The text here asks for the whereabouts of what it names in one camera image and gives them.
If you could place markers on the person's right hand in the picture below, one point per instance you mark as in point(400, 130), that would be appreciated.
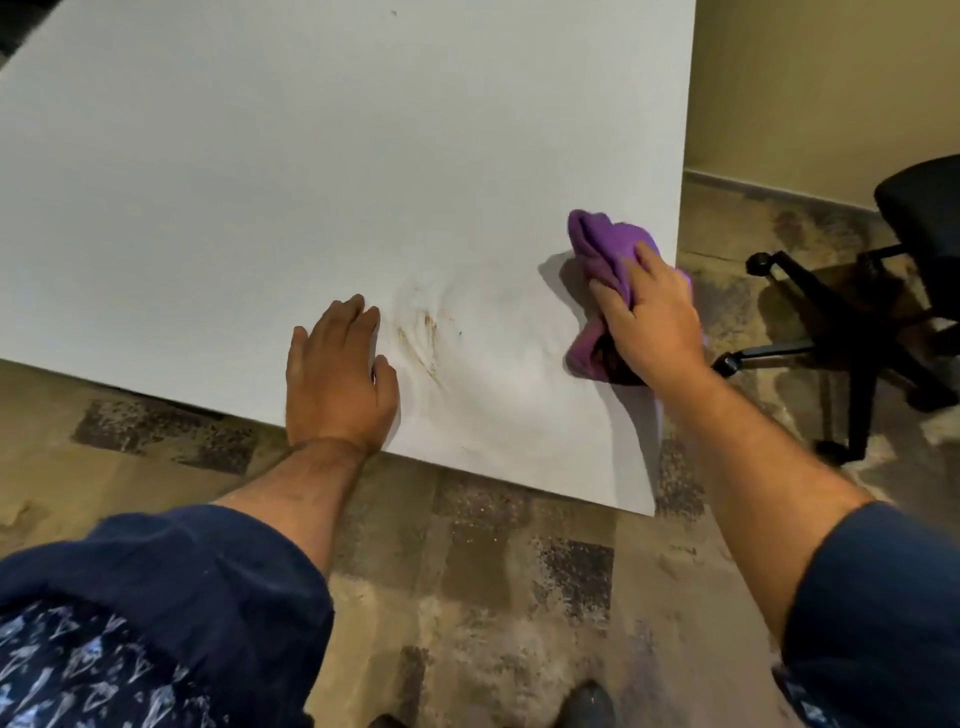
point(660, 330)

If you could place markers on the dark grey shoe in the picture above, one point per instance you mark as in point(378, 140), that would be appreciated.
point(589, 705)
point(386, 721)

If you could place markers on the person's right forearm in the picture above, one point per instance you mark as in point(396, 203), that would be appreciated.
point(757, 487)

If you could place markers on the person's left forearm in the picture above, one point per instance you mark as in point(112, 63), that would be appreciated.
point(307, 495)

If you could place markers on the black wheeled office chair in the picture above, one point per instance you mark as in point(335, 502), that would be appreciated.
point(922, 202)

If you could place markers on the orange stain marks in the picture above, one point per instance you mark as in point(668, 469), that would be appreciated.
point(429, 330)

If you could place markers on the person's left hand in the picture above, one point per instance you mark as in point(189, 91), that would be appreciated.
point(337, 382)

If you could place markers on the purple microfibre cloth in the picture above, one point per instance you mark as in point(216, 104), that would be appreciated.
point(600, 240)

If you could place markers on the blue patterned shirt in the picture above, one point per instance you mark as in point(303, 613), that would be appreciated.
point(187, 570)

